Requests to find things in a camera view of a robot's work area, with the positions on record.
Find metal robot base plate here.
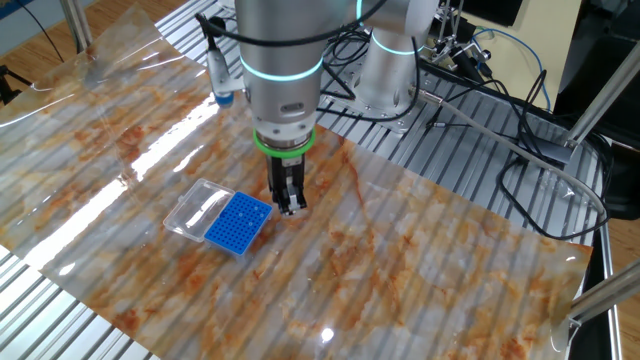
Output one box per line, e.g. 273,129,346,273
319,69,444,135

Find green flange ring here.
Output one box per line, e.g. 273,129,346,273
252,128,317,160

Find black screen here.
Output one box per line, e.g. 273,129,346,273
472,0,525,28

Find beige board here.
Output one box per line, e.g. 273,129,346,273
469,0,584,112

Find black cable bundle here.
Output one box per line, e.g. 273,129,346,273
319,27,374,101

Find black camera cable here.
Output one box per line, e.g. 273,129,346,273
194,0,389,49

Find black tripod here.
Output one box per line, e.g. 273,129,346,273
0,63,34,107

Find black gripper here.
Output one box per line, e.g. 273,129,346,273
266,153,309,218

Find orange marble pattern mat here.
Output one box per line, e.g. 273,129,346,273
0,4,595,360

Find grey hose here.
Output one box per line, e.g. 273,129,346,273
409,85,610,224

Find metal articulated clamp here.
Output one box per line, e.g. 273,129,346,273
428,0,494,72

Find thin blue cable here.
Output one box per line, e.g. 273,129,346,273
472,27,552,112

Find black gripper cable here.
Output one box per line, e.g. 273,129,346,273
317,29,424,124

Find blue pipette tip holder box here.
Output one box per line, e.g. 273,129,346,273
162,177,275,258

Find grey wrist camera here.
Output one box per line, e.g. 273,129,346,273
204,14,247,109

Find grey hub box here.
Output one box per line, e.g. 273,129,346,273
527,138,576,165

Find black table cables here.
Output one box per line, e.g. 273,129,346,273
497,69,614,242

